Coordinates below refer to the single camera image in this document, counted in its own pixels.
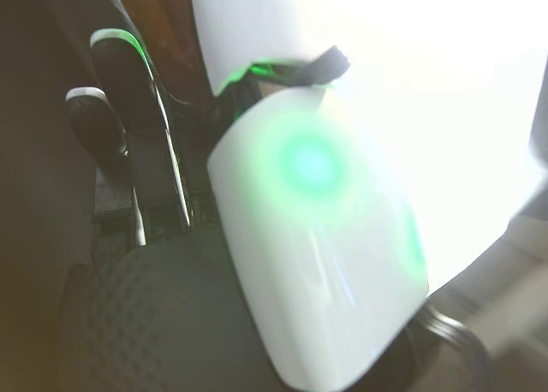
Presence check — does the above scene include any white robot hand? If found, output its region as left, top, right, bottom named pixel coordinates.
left=55, top=0, right=493, bottom=392

